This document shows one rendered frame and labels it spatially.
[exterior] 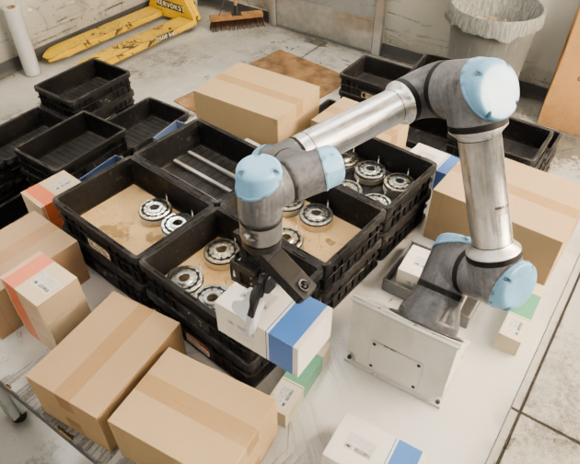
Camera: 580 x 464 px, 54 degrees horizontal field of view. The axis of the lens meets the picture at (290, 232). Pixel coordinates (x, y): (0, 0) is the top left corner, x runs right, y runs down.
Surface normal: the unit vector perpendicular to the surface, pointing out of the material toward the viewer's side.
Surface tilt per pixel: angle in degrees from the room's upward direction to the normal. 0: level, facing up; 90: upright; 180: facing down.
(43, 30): 90
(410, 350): 90
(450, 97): 86
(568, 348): 0
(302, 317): 0
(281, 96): 0
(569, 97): 75
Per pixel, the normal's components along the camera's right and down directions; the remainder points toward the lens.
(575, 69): -0.55, 0.37
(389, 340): -0.54, 0.57
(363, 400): 0.00, -0.73
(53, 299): 0.80, 0.41
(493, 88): 0.44, 0.08
